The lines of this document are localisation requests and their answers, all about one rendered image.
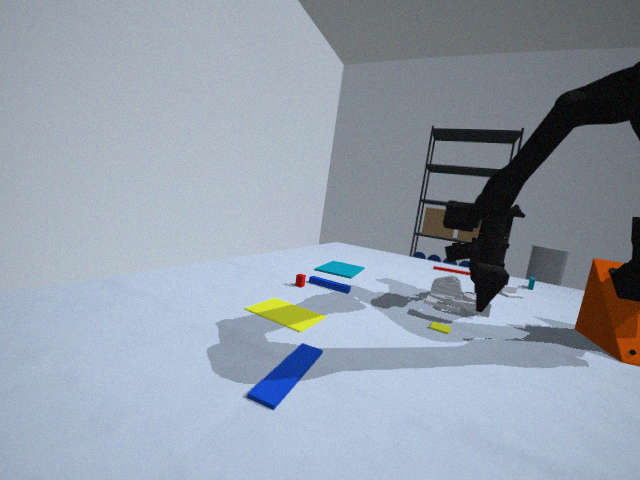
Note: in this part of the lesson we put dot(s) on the yellow flat rectangular plate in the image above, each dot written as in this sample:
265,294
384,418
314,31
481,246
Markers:
286,314

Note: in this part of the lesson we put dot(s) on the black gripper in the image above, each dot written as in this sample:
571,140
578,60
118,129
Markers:
489,275

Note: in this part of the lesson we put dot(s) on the teal flat rectangular plate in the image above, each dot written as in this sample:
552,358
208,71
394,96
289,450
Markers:
340,269

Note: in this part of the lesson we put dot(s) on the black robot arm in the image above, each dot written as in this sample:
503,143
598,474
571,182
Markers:
615,98

